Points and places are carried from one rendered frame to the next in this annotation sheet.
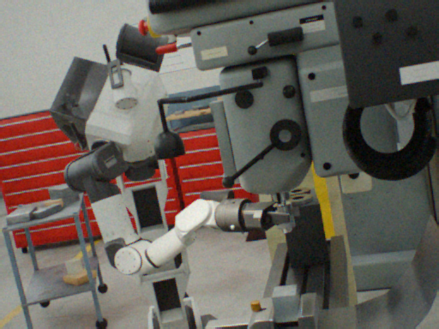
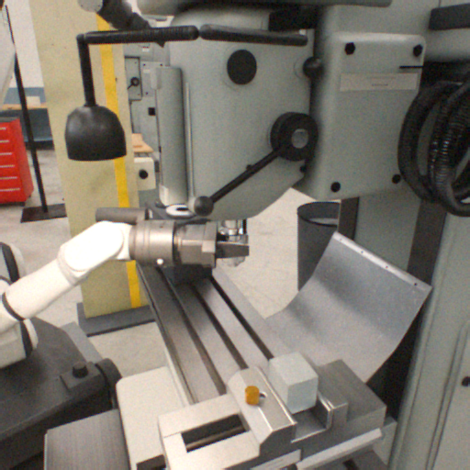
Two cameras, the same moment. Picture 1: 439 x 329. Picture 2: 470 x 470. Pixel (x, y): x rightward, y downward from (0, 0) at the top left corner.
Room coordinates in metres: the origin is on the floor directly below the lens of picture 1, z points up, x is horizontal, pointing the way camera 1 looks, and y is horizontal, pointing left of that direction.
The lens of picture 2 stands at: (1.02, 0.25, 1.55)
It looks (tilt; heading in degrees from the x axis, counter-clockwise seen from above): 23 degrees down; 325
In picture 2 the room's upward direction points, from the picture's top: straight up
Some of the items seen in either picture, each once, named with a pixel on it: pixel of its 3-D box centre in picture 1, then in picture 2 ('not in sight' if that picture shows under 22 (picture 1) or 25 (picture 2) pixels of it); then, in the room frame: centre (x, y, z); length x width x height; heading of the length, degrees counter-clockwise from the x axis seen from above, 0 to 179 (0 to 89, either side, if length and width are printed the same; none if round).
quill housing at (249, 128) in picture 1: (269, 124); (235, 118); (1.57, -0.14, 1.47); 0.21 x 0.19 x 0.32; 168
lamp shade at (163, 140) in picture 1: (168, 143); (95, 129); (1.52, 0.11, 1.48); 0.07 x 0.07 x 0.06
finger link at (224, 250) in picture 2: (278, 218); (232, 251); (1.54, -0.12, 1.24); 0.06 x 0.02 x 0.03; 54
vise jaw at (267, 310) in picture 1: (264, 317); (259, 406); (1.35, -0.03, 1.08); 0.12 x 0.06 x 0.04; 167
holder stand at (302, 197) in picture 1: (302, 224); (177, 236); (1.99, -0.22, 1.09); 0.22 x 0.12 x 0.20; 174
